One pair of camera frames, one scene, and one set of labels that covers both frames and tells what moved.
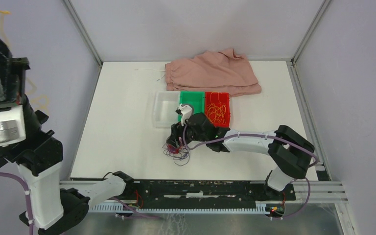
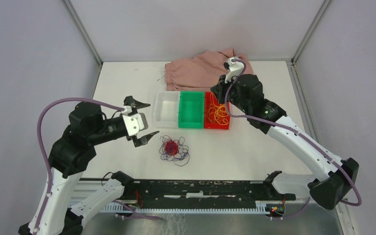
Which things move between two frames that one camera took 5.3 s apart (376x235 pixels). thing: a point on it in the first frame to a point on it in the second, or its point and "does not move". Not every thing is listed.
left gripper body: x=0 y=95 to x=133 y=134
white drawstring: x=152 y=69 does not move
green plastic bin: x=195 y=99 does not move
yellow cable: x=2 y=23 to x=217 y=113
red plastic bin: x=217 y=108 does not move
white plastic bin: x=165 y=104 does not move
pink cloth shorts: x=219 y=71 does not move
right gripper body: x=178 y=129 to x=231 y=93
